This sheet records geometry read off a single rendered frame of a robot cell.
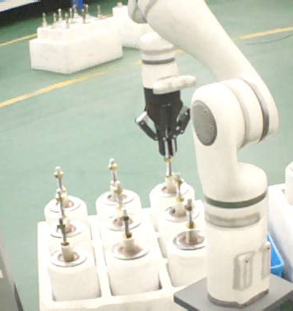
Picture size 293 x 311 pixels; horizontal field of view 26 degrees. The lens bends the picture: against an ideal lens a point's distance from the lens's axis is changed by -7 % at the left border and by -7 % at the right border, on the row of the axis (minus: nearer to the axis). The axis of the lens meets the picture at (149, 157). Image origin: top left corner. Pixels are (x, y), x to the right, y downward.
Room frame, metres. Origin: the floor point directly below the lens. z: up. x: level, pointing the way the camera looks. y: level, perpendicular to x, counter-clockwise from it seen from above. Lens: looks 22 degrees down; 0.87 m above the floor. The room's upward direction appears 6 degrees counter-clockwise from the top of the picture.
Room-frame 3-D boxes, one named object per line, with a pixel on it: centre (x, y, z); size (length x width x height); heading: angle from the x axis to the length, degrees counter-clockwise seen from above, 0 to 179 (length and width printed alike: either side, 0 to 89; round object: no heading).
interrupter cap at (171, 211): (1.22, -0.05, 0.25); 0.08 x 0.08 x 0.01
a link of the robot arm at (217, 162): (0.83, -0.11, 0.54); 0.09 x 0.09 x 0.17; 26
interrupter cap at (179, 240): (1.10, -0.06, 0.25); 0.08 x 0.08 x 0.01
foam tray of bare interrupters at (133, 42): (4.07, -0.08, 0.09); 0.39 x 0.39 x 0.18; 37
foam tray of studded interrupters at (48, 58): (3.71, 0.36, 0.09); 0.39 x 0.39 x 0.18; 41
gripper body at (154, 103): (1.33, -0.04, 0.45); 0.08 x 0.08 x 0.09
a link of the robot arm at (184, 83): (1.32, -0.05, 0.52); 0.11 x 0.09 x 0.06; 23
